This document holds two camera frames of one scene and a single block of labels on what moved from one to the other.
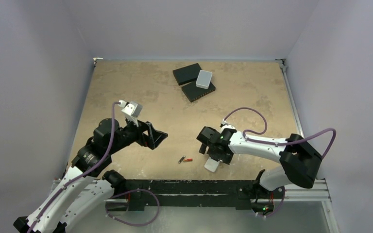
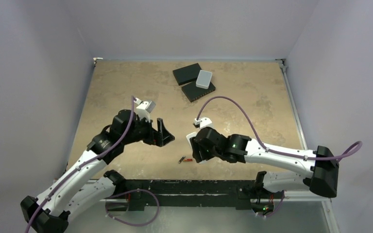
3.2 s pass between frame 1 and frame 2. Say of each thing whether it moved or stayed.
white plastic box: stayed
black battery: stayed
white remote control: moved
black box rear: stayed
